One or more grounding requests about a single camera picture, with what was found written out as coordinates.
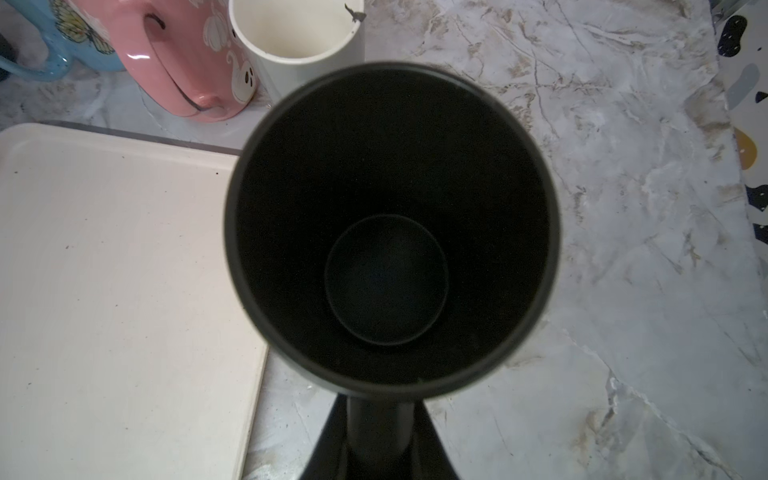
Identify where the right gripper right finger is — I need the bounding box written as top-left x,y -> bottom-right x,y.
411,401 -> 459,480

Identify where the grey handleless cup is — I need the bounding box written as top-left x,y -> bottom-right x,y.
229,0 -> 366,103

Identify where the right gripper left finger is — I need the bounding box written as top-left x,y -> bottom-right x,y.
299,394 -> 348,480

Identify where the black mug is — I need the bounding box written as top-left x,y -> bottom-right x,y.
223,62 -> 561,479

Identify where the light blue yellow-inside mug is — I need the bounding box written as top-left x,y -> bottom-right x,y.
1,1 -> 124,82

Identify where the beige rectangular tray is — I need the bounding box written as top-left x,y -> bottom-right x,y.
1,124 -> 267,479

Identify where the pink glass mug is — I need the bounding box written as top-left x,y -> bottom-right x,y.
70,0 -> 259,123

